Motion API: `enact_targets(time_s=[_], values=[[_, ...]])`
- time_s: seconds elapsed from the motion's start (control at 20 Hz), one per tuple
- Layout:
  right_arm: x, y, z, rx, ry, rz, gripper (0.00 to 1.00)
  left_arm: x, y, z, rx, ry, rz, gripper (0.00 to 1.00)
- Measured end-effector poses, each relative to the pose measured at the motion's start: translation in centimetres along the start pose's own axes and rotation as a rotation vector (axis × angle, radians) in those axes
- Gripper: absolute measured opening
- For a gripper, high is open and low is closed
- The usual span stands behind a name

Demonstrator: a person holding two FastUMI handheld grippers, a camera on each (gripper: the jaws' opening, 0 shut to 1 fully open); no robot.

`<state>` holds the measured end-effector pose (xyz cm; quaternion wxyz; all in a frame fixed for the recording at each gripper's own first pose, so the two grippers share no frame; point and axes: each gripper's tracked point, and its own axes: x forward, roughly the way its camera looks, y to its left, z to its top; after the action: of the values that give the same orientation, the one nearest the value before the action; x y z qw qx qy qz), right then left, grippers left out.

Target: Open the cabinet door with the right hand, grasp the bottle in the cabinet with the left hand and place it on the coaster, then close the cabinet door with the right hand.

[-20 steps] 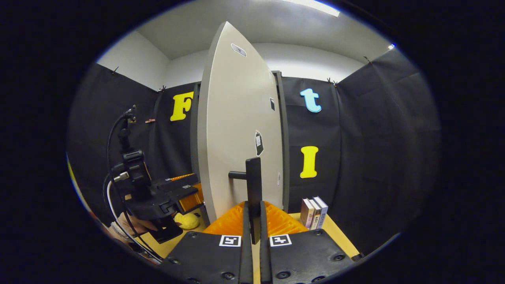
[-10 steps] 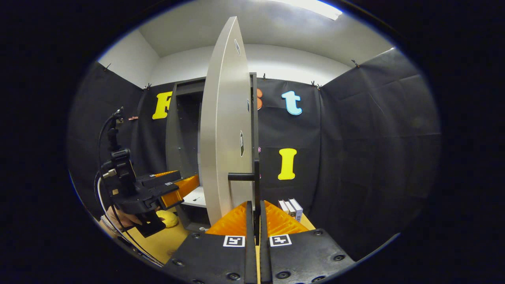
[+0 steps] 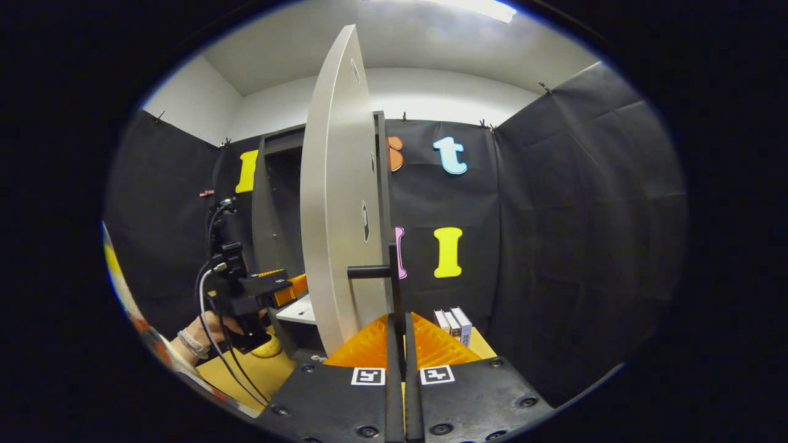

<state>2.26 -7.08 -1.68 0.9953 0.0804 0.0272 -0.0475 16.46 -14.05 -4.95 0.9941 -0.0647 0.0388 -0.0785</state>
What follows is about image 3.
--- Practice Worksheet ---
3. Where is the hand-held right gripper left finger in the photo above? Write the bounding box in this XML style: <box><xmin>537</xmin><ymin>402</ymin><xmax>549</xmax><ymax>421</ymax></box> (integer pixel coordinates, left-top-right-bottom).
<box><xmin>255</xmin><ymin>311</ymin><xmax>408</xmax><ymax>443</ymax></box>

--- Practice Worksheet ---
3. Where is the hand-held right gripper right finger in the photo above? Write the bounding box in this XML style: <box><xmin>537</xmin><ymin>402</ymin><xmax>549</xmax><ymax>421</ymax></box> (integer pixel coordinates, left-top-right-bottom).
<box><xmin>404</xmin><ymin>311</ymin><xmax>555</xmax><ymax>443</ymax></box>

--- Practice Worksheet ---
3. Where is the beige cabinet door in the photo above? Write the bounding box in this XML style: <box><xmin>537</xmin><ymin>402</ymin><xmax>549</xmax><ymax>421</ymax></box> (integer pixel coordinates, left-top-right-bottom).
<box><xmin>300</xmin><ymin>25</ymin><xmax>395</xmax><ymax>358</ymax></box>

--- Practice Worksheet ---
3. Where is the black door handle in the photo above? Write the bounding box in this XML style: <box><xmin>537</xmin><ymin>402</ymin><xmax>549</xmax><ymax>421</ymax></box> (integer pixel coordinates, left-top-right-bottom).
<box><xmin>347</xmin><ymin>242</ymin><xmax>406</xmax><ymax>322</ymax></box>

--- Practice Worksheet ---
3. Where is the white cabinet shelf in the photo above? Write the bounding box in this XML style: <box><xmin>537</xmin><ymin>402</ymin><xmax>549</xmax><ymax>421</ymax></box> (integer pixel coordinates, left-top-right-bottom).
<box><xmin>275</xmin><ymin>293</ymin><xmax>318</xmax><ymax>325</ymax></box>

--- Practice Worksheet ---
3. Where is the dark grey cabinet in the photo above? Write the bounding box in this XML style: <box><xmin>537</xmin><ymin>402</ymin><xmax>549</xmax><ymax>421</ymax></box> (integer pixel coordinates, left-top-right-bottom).
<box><xmin>251</xmin><ymin>123</ymin><xmax>328</xmax><ymax>364</ymax></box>

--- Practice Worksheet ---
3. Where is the yellow bumpy round object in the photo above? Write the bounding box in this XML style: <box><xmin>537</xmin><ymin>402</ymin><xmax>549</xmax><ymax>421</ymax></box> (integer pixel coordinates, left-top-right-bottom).
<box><xmin>249</xmin><ymin>335</ymin><xmax>284</xmax><ymax>359</ymax></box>

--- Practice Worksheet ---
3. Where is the person's patterned clothing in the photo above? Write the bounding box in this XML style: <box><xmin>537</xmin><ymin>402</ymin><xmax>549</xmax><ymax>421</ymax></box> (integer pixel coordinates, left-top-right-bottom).
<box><xmin>100</xmin><ymin>221</ymin><xmax>262</xmax><ymax>420</ymax></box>

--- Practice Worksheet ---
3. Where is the black backdrop cloth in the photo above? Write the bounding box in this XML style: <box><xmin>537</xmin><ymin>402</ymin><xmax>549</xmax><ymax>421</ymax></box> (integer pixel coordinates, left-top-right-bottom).
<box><xmin>103</xmin><ymin>60</ymin><xmax>688</xmax><ymax>408</ymax></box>

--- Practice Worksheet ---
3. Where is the long ceiling light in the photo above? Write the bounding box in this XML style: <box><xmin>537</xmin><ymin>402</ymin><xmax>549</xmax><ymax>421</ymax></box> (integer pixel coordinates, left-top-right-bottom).
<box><xmin>425</xmin><ymin>0</ymin><xmax>518</xmax><ymax>24</ymax></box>

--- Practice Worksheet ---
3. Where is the white cable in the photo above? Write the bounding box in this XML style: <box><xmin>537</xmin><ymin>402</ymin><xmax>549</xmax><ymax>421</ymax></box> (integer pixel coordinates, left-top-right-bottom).
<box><xmin>195</xmin><ymin>263</ymin><xmax>267</xmax><ymax>409</ymax></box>

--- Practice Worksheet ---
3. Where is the beaded bracelet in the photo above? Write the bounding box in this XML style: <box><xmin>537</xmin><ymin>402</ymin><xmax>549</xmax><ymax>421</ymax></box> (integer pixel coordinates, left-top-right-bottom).
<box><xmin>177</xmin><ymin>329</ymin><xmax>211</xmax><ymax>361</ymax></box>

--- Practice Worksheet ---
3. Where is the black cable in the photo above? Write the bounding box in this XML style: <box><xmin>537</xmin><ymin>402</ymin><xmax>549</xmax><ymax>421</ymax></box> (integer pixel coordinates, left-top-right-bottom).
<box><xmin>219</xmin><ymin>329</ymin><xmax>272</xmax><ymax>404</ymax></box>

